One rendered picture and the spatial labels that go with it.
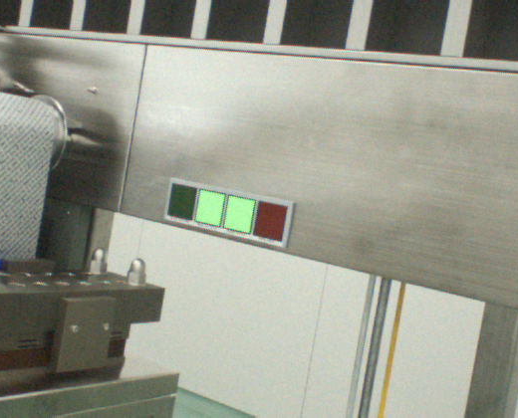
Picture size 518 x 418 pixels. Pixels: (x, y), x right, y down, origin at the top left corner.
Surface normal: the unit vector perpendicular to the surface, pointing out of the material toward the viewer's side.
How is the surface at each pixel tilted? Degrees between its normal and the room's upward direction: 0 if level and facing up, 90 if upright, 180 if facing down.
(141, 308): 90
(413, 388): 90
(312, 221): 90
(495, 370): 90
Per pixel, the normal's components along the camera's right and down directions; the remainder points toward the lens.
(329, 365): -0.58, -0.06
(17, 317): 0.79, 0.17
